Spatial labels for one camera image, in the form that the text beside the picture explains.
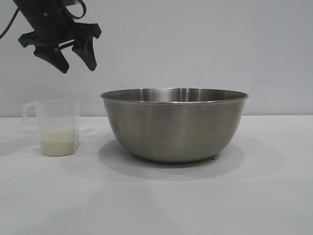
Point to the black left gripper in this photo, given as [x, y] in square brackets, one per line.
[46, 22]

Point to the clear plastic measuring cup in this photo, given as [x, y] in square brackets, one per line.
[58, 115]

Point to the white uncooked rice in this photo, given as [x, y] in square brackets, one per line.
[58, 144]

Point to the stainless steel mixing bowl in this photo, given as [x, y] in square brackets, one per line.
[171, 127]

